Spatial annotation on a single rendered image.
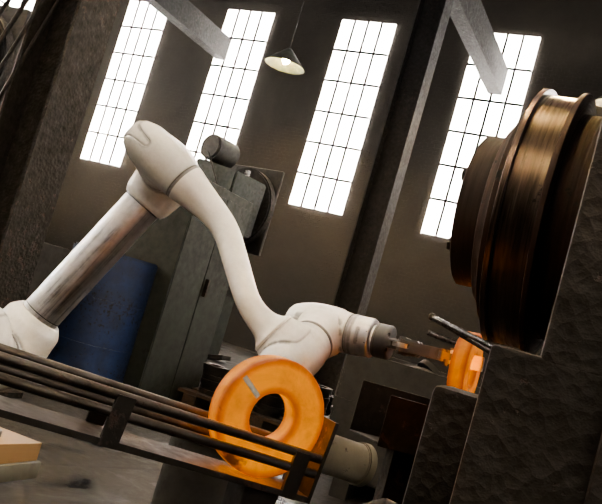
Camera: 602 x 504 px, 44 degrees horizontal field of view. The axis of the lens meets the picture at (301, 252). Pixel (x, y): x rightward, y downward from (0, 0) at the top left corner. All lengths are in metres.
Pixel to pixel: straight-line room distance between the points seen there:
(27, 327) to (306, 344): 0.72
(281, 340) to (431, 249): 10.50
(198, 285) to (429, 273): 7.26
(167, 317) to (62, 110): 1.49
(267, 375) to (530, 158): 0.54
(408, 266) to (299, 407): 11.06
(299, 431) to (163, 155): 0.91
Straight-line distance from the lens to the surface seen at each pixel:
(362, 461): 1.05
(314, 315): 1.64
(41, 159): 4.10
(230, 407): 0.95
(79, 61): 4.21
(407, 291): 11.96
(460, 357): 1.53
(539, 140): 1.24
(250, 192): 9.36
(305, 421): 1.00
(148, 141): 1.76
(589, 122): 1.32
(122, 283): 4.72
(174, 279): 4.81
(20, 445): 1.83
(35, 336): 1.93
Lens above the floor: 0.84
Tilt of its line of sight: 4 degrees up
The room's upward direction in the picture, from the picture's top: 16 degrees clockwise
